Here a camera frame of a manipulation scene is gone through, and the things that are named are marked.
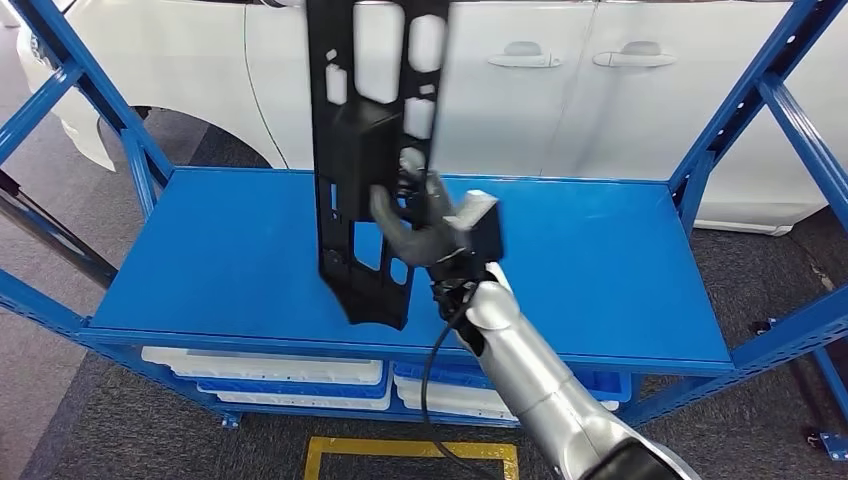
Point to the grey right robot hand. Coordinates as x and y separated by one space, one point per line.
411 245

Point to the black plastic panel part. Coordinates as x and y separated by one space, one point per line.
364 146

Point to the blue metal shelf rack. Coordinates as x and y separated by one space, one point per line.
232 252

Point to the white car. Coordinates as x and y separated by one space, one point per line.
503 132

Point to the black metal bar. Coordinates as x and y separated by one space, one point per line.
60 238

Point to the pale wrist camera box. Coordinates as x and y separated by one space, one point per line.
480 225

